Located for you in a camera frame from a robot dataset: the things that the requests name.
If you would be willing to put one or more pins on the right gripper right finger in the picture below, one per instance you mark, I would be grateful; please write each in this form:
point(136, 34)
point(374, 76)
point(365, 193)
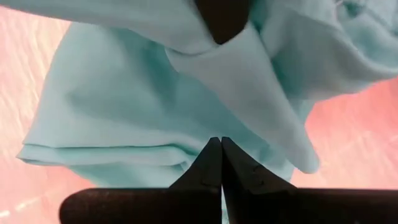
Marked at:
point(245, 174)

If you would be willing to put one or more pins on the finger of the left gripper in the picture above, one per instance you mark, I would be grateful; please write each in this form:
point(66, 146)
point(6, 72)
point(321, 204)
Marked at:
point(224, 18)

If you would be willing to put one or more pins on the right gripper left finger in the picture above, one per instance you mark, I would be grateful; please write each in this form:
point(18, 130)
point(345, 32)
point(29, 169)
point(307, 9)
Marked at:
point(205, 168)

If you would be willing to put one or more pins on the teal garment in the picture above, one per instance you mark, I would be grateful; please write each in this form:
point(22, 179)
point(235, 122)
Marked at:
point(124, 93)

